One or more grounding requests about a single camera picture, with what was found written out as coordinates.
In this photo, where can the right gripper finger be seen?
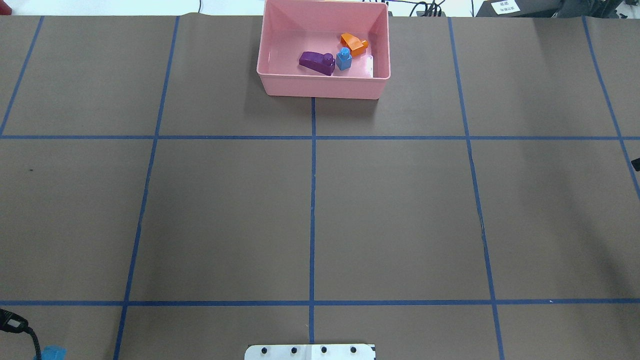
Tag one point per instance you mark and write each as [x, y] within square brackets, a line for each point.
[635, 164]

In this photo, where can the pink plastic box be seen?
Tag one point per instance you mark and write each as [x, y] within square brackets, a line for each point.
[292, 27]

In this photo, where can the long blue block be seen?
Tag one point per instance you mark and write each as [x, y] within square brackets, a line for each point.
[52, 352]

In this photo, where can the orange block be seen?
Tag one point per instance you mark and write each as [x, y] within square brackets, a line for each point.
[355, 45]

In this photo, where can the purple wedge block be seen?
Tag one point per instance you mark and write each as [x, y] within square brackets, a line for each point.
[324, 64]

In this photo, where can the white camera pedestal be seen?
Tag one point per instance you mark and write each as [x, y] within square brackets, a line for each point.
[332, 351]

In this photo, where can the small blue block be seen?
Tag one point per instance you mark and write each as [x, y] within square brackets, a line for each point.
[344, 59]

